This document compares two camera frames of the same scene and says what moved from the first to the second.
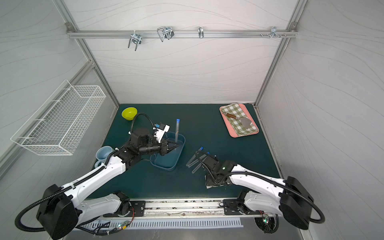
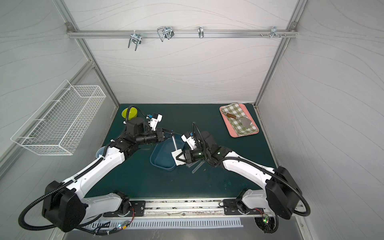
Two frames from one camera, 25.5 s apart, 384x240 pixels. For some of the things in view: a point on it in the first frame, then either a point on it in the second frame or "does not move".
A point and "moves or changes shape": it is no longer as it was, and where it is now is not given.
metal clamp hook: x=273 y=32 does not move
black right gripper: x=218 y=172 to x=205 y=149
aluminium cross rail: x=180 y=33 does not move
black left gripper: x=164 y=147 to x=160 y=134
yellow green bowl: x=129 y=113 does not move
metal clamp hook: x=136 y=38 does not move
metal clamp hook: x=166 y=32 does not move
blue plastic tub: x=168 y=162 does not move
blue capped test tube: x=177 y=129 moves or changes shape
